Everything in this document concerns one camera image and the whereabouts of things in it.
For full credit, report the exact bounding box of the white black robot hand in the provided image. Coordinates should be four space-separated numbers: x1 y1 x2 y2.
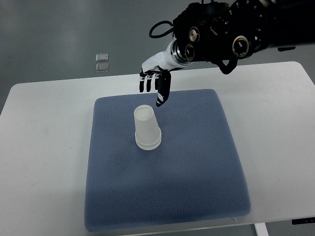
139 41 191 107

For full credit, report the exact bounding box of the white paper cup carried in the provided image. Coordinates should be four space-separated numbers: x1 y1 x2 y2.
134 105 161 144

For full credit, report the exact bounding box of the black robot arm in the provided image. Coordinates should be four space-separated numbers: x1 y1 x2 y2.
139 0 315 106

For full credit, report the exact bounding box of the upper metal floor plate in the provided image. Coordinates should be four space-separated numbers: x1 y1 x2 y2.
95 53 109 61

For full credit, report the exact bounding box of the white paper cup on mat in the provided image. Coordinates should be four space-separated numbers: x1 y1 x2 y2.
135 136 162 151

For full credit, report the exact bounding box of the blue-grey textured cushion mat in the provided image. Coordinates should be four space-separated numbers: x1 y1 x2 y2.
85 89 251 232

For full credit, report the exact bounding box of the white table leg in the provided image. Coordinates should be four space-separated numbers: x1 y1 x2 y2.
254 223 269 236

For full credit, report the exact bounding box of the black table control panel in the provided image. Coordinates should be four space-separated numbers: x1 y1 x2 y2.
291 217 315 225

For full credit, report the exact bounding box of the black cable loop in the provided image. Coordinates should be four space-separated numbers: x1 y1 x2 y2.
149 20 176 39

